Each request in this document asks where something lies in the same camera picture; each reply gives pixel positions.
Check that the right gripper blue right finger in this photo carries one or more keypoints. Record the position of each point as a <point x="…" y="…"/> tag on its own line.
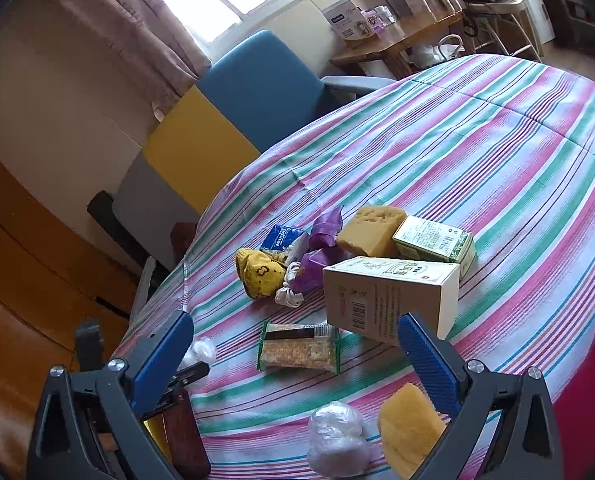
<point x="526" y="441"/>

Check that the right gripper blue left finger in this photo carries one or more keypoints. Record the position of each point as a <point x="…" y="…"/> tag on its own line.
<point x="117" y="398"/>

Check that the round yellow sponge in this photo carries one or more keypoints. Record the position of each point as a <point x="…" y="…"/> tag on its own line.
<point x="409" y="428"/>

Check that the small white plastic bag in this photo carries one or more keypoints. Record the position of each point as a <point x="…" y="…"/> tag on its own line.
<point x="201" y="350"/>

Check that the clear plastic bag bundle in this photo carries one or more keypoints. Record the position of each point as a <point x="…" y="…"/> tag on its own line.
<point x="336" y="446"/>

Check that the large white carton box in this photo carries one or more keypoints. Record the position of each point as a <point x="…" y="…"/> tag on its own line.
<point x="368" y="295"/>

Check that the green cereal bar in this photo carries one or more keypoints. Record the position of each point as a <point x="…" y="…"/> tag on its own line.
<point x="309" y="346"/>

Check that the small green white box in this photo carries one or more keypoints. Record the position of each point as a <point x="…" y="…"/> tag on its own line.
<point x="427" y="240"/>

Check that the rectangular yellow sponge block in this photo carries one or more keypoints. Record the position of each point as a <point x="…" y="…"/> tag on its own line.
<point x="370" y="232"/>

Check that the purple plastic container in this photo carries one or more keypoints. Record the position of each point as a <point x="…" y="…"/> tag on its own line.
<point x="322" y="251"/>

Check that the blue white tissue pack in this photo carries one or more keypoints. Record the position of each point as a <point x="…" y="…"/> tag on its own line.
<point x="280" y="238"/>

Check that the wooden wardrobe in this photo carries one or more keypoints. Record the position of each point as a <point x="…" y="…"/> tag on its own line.
<point x="51" y="280"/>

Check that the striped pink green bedspread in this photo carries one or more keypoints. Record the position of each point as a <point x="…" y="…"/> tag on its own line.
<point x="501" y="147"/>

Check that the grey yellow blue headboard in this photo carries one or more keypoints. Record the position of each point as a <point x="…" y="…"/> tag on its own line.
<point x="256" y="95"/>

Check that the wooden side table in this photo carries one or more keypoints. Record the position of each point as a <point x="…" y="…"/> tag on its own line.
<point x="388" y="45"/>

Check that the pink curtain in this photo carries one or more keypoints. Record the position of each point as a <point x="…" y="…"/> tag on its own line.
<point x="161" y="56"/>

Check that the white product box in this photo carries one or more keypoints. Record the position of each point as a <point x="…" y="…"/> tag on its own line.
<point x="347" y="21"/>

